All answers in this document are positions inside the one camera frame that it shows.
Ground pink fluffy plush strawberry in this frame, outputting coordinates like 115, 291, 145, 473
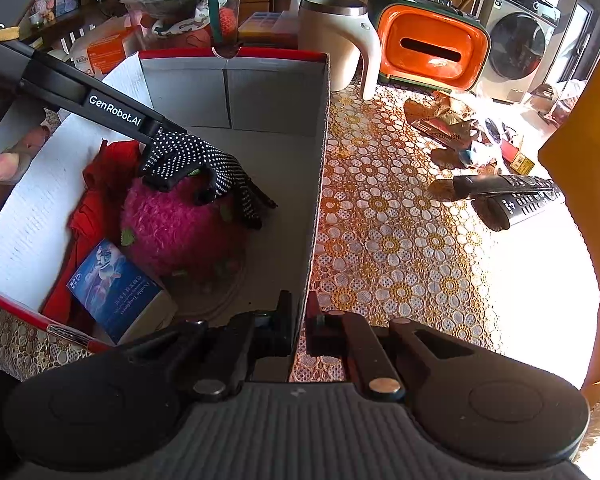
120, 175, 246, 281

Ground crumpled brown snack wrapper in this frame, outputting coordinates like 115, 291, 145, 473
404, 92, 481, 153

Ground white router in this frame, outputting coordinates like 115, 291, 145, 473
60, 25, 88, 53

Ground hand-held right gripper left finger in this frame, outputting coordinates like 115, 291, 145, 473
122, 290, 295, 403

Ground red cloth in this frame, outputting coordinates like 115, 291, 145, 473
42, 140, 146, 326

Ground green ribbon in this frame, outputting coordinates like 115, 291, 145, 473
202, 0, 231, 58

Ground blue white wrapper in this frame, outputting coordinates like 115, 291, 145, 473
460, 140, 498, 168

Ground red shoe box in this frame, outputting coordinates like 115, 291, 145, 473
0, 45, 331, 356

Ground small blue box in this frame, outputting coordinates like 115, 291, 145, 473
67, 239, 176, 346

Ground black remote control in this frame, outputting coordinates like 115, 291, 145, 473
452, 174, 563, 200
472, 191, 563, 231

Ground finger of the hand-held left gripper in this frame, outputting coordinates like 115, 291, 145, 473
19, 49, 188, 154

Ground clear container of fruit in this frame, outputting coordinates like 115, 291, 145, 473
130, 5, 241, 52

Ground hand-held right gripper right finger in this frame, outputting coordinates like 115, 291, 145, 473
305, 291, 491, 403

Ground clear plastic storage box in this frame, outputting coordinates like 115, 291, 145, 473
239, 10, 301, 50

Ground white folded tissue paper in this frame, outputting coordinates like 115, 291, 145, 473
100, 57, 153, 111

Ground white washing machine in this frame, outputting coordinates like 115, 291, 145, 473
480, 0, 563, 103

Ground beige mug with handle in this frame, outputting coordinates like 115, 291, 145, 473
298, 0, 382, 101

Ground orange black toolbox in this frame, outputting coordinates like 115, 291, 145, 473
367, 0, 492, 93

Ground person's left hand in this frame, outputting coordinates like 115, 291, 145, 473
0, 101, 51, 217

